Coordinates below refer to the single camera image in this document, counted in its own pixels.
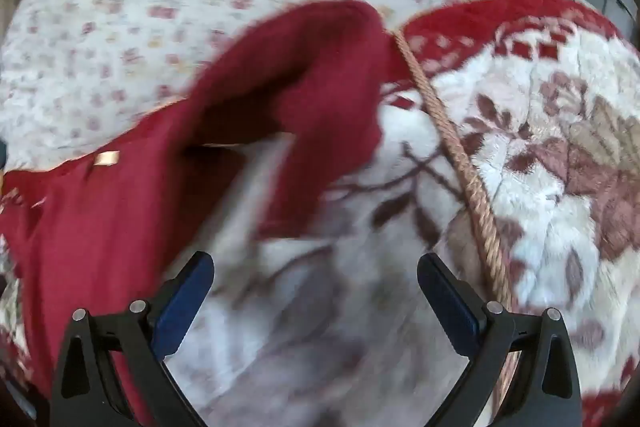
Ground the white red floral plush blanket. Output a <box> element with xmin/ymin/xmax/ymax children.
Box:
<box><xmin>0</xmin><ymin>0</ymin><xmax>640</xmax><ymax>427</ymax></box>

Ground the braided tan rope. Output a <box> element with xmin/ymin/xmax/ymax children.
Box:
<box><xmin>391</xmin><ymin>28</ymin><xmax>522</xmax><ymax>417</ymax></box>

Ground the dark red knit garment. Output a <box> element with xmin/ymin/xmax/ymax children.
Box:
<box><xmin>1</xmin><ymin>0</ymin><xmax>390</xmax><ymax>426</ymax></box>

